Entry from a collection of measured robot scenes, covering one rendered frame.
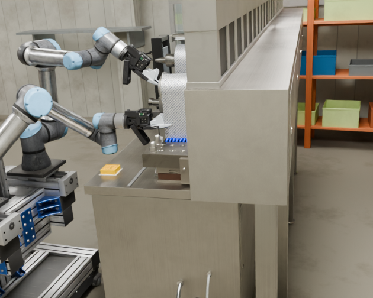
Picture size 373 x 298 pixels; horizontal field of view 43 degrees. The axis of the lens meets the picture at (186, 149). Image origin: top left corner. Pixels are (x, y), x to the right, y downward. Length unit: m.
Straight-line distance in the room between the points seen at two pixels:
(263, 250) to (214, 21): 0.65
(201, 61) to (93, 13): 5.36
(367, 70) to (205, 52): 3.78
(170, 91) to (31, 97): 0.57
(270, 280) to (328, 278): 1.59
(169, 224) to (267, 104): 0.99
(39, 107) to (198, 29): 1.03
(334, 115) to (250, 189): 3.79
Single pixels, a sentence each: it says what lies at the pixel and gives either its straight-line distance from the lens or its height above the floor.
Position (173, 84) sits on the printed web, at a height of 1.28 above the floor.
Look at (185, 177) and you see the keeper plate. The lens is 1.93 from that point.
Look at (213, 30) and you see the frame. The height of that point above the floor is 1.58.
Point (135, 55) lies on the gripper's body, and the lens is 2.15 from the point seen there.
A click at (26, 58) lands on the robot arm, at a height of 1.40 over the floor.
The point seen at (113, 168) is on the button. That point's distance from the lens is 2.15.
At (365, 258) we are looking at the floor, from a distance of 3.24.
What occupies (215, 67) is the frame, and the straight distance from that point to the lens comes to 1.15.
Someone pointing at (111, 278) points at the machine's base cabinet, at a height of 0.44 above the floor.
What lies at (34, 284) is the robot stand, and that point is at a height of 0.21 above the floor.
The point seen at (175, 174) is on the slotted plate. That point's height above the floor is 0.94.
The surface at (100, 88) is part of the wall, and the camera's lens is 6.61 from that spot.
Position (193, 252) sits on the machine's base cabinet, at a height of 0.62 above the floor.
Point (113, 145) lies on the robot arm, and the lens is 2.21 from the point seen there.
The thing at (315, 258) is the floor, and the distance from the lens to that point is 3.18.
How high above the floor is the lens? 1.68
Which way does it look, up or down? 19 degrees down
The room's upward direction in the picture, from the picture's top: 4 degrees counter-clockwise
